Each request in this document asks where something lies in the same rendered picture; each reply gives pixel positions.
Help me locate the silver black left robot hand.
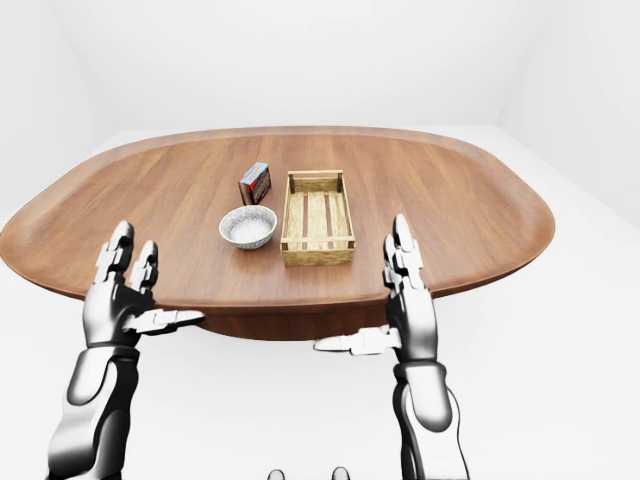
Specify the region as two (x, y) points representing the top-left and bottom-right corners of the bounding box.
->
(82, 220), (206, 350)

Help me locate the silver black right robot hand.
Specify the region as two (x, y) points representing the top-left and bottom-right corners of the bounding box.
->
(313, 213), (440, 366)

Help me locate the wooden slat tray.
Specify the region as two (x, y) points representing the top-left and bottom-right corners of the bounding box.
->
(279, 169), (357, 268)

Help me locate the white patterned bowl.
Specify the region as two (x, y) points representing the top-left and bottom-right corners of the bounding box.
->
(218, 205), (279, 252)

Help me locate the round dark wooden table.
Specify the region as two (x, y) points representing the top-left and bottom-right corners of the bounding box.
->
(0, 125), (556, 342)

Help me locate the printed food box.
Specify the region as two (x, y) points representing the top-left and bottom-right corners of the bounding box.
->
(237, 161), (273, 206)

